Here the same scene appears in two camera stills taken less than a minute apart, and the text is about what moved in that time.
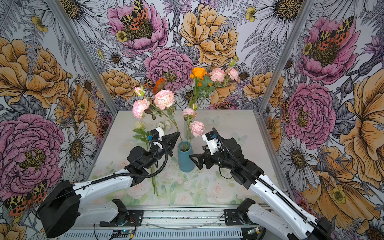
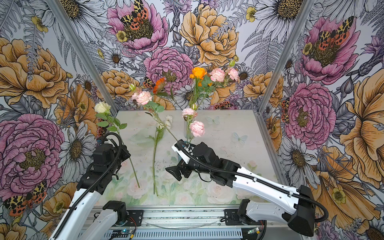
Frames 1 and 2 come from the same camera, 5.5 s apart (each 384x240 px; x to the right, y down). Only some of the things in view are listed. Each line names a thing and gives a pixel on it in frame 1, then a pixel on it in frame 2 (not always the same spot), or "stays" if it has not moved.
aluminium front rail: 181,218 stays
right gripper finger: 200,164 → 175,171
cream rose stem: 153,183 → 104,108
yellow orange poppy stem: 203,86 stays
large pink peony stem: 220,79 stays
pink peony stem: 164,99 → 145,98
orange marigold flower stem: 159,85 stays
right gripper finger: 206,150 → 185,173
